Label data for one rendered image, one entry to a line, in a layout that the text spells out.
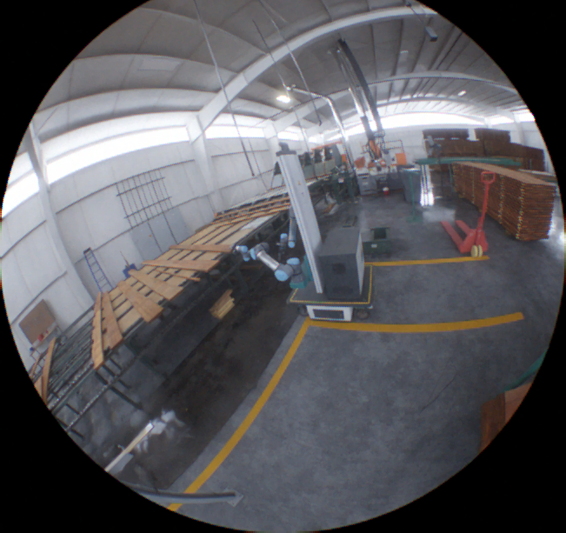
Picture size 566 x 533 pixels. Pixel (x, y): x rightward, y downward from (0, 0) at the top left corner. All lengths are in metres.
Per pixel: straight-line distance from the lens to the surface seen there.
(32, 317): 8.94
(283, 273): 1.63
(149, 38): 6.42
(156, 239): 7.95
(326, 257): 1.57
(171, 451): 2.21
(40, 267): 8.66
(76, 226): 8.34
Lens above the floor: 1.56
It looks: 22 degrees down
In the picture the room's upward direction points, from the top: 19 degrees counter-clockwise
